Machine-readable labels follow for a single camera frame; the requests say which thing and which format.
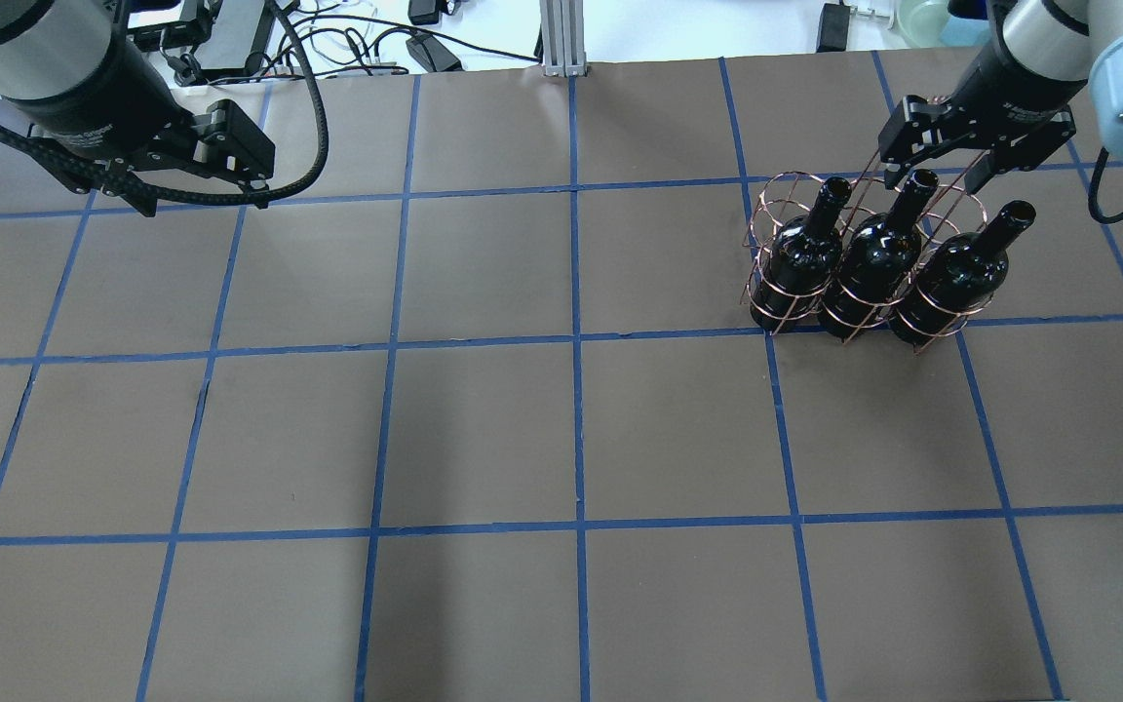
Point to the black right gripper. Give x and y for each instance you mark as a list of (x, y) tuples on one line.
[(1013, 85)]

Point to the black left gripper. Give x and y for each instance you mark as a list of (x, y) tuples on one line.
[(125, 105)]

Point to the dark wine bottle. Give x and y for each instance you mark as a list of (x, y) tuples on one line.
[(878, 259), (800, 260)]

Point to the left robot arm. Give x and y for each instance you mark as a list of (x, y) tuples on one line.
[(31, 33)]

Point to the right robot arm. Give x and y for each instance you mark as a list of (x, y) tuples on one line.
[(1068, 40)]

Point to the dark wine bottle in basket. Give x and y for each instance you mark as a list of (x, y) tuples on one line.
[(800, 260)]

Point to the blue foam cube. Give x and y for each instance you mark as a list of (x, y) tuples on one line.
[(958, 31)]

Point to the black power adapter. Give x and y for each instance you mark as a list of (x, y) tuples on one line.
[(833, 27)]

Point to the black power brick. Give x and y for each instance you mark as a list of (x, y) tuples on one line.
[(432, 55)]

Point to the copper wire wine basket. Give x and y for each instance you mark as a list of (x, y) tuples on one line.
[(922, 264)]

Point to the aluminium frame post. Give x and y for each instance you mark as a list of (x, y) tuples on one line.
[(562, 33)]

